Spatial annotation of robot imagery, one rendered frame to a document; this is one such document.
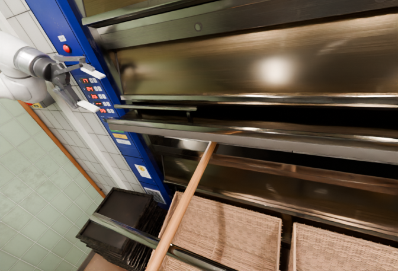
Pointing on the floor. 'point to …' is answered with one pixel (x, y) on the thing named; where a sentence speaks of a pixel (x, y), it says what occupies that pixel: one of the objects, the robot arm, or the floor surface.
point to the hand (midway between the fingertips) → (97, 93)
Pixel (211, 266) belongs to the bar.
